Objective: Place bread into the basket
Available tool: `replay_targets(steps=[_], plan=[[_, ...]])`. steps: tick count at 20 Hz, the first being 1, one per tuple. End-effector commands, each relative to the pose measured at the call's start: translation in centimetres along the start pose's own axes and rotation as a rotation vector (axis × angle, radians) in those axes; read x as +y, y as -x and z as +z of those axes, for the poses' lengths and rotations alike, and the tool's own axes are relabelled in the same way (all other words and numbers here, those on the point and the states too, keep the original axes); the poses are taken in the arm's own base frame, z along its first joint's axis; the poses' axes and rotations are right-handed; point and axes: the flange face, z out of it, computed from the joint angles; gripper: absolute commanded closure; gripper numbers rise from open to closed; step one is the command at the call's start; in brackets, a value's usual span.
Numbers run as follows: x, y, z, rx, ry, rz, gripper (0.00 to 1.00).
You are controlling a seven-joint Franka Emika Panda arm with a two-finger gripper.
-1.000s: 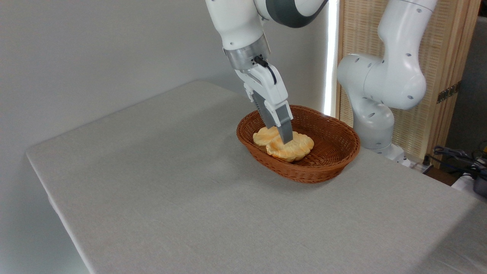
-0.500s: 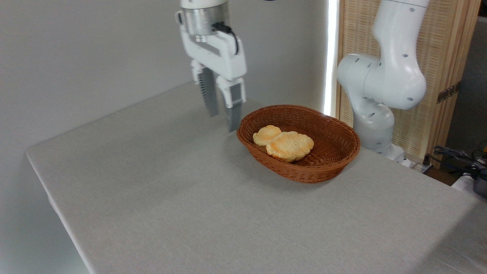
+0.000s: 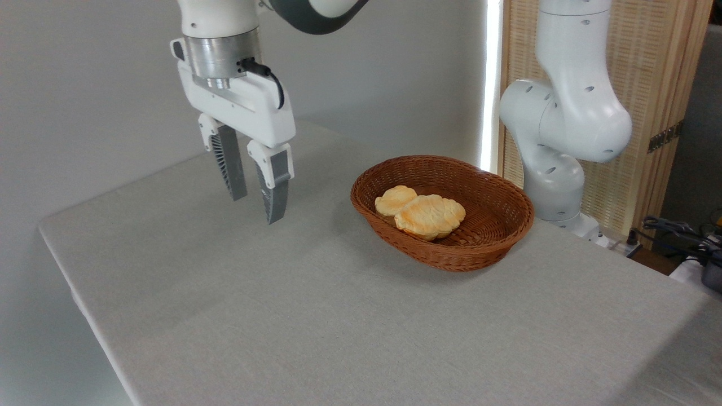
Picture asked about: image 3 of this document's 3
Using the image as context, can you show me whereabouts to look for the metal screen hinge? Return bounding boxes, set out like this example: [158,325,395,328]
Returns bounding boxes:
[647,120,685,155]

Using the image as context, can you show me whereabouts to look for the brown wicker oval basket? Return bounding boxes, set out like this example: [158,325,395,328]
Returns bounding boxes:
[350,155,535,273]

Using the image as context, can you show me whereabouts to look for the wooden bamboo folding screen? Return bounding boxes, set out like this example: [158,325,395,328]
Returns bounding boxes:
[499,0,715,244]

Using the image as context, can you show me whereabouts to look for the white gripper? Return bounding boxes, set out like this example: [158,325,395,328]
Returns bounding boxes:
[170,37,297,226]

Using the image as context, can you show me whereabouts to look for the black cable bundle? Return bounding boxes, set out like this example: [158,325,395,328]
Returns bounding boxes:
[625,215,722,267]

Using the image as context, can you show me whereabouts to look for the small round bread bun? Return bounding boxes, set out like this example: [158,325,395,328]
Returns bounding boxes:
[375,185,419,218]

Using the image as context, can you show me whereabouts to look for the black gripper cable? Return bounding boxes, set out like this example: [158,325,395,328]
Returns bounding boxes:
[238,57,286,111]

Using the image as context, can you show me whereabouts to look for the grey tablecloth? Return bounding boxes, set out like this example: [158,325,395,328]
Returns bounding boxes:
[38,121,722,406]

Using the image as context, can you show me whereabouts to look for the long golden bread loaf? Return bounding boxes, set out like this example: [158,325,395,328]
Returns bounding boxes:
[394,194,467,242]

